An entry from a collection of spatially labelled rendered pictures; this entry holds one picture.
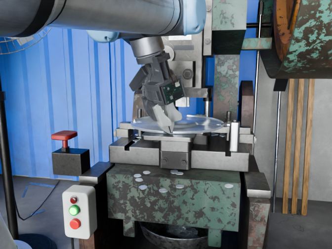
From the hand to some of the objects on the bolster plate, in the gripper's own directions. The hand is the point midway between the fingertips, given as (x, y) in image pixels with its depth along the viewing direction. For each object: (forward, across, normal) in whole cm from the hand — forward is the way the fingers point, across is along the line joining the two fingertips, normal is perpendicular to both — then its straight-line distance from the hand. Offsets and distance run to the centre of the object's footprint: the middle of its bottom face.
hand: (167, 128), depth 77 cm
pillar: (+15, +26, +16) cm, 34 cm away
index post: (+16, +18, -4) cm, 24 cm away
